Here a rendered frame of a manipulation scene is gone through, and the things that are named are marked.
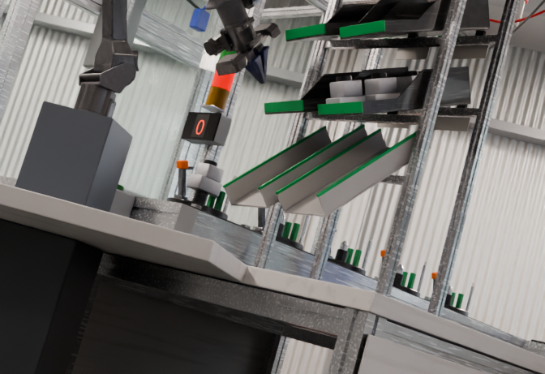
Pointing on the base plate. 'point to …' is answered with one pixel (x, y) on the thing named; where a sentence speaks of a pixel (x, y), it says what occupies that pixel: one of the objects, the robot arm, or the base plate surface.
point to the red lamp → (223, 81)
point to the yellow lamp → (217, 97)
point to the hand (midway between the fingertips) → (257, 69)
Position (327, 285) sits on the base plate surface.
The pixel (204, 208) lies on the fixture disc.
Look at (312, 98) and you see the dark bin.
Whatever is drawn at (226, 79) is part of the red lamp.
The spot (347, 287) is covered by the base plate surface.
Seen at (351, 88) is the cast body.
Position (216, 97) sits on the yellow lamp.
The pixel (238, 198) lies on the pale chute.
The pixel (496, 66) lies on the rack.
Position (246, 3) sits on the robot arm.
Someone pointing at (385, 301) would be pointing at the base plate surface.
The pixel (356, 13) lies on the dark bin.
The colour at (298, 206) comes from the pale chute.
